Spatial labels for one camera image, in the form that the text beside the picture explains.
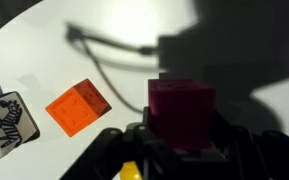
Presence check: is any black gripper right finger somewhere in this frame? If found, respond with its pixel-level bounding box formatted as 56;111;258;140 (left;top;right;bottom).
213;109;289;180

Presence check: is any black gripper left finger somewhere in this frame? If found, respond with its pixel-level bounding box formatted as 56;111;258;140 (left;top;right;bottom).
60;106;185;180

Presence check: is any pink block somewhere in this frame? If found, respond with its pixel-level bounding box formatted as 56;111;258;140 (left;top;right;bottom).
147;78;217;152

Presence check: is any orange block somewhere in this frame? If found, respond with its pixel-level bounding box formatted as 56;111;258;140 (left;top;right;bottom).
45;78;113;138

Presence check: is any yellow ball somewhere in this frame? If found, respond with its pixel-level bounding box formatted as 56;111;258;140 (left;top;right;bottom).
118;160;144;180

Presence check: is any checkered zebra fabric cube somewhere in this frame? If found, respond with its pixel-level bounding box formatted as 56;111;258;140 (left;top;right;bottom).
0;79;41;165

